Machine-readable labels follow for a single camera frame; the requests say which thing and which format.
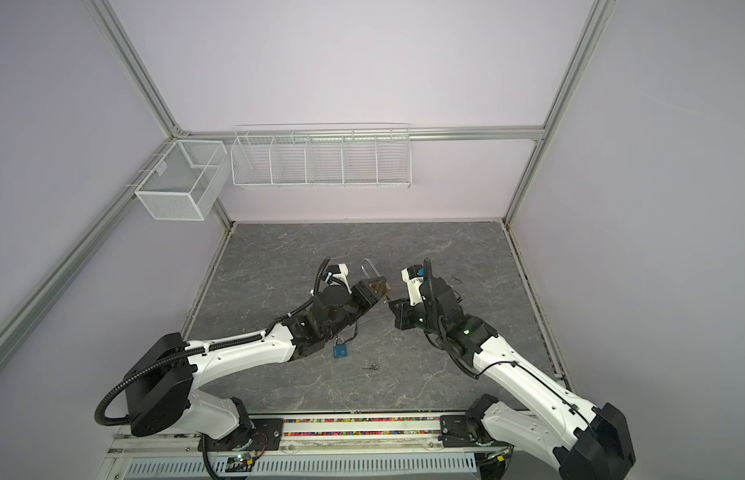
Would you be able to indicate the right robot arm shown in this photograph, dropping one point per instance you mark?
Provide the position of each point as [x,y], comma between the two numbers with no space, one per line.
[604,451]

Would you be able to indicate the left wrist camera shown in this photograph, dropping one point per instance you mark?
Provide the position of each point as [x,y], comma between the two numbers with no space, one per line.
[336,275]

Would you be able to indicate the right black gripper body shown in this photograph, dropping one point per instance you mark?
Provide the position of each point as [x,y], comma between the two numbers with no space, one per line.
[413,316]

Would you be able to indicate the white vented cable duct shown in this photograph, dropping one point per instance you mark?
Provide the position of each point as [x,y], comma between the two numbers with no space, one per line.
[304,466]

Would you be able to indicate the aluminium frame profiles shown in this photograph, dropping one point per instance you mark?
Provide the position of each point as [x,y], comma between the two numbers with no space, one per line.
[28,315]

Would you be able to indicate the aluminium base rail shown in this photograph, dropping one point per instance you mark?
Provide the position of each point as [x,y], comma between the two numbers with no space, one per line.
[360,433]

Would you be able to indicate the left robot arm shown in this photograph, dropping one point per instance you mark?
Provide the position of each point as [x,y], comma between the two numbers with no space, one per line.
[163,390]

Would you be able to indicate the white mesh box basket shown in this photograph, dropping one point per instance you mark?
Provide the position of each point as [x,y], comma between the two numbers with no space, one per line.
[186,180]

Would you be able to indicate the blue padlock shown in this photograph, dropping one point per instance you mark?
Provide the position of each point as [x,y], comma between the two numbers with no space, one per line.
[340,350]

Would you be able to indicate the brass padlock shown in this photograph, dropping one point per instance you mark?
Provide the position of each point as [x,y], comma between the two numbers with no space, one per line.
[371,272]

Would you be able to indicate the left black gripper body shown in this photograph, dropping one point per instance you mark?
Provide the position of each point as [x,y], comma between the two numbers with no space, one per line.
[359,301]

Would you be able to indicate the white wire shelf basket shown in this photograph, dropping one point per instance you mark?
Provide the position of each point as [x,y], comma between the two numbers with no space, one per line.
[353,155]

